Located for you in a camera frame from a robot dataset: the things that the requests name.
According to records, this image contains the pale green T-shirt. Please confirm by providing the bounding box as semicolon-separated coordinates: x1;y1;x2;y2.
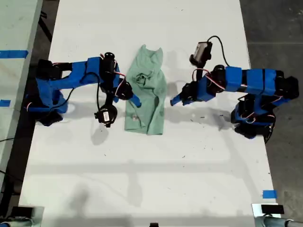
124;44;167;136

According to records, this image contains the black metal strut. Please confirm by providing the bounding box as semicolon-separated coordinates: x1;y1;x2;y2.
38;10;54;43

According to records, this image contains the long blue tape strip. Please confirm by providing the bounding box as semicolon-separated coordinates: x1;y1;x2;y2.
0;50;29;59

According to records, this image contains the white metal plate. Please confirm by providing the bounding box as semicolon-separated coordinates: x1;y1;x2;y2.
251;203;279;227

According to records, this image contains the pale grey side table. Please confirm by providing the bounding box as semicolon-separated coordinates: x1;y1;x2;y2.
0;0;44;190

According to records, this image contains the small black box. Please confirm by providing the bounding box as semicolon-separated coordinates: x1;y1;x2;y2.
261;204;285;215
11;206;34;218

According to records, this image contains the grey metal plate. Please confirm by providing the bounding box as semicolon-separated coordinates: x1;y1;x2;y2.
18;205;45;227

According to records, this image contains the grey tube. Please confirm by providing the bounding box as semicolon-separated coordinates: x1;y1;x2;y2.
254;214;303;227
0;218;36;227

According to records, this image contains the black camera stalk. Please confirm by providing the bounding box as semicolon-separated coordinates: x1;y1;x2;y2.
104;89;113;108
195;65;206;82

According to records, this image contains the black camera cable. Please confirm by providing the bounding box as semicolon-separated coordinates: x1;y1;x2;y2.
63;71;100;114
207;35;231;67

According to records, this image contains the black camera box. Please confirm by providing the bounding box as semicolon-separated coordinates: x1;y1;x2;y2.
189;41;213;67
94;105;118;128

